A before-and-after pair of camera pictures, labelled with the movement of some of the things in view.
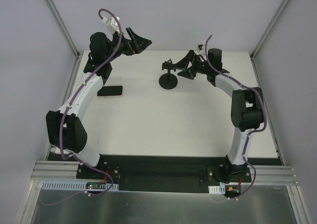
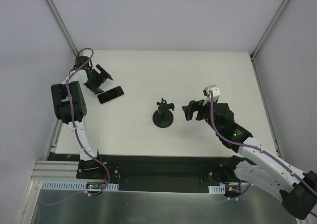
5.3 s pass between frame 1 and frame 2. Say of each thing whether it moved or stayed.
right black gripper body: moved
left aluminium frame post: stayed
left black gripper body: moved
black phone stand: moved
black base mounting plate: stayed
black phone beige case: moved
